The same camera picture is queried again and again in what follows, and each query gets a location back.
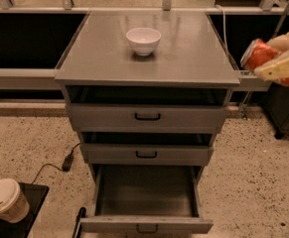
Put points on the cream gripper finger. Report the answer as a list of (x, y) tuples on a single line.
[(275, 69), (280, 43)]

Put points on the red coke can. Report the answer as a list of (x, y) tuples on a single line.
[(257, 54)]

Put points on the grey open bottom drawer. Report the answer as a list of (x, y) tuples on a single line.
[(146, 200)]

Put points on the white lidded paper coffee cup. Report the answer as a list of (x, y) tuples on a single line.
[(14, 205)]

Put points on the black power adapter with cable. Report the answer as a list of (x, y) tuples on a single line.
[(64, 168)]

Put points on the black handle near drawer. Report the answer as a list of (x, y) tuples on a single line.
[(77, 227)]

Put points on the white ceramic bowl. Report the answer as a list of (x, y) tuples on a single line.
[(143, 41)]

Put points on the dark cabinet at right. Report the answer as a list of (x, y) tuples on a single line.
[(276, 107)]

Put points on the grey top drawer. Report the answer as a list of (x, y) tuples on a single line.
[(146, 118)]

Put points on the black side table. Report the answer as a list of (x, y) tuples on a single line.
[(36, 195)]

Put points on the grey metal drawer cabinet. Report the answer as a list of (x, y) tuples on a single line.
[(188, 68)]

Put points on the grey middle drawer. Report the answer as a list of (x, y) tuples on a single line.
[(115, 154)]

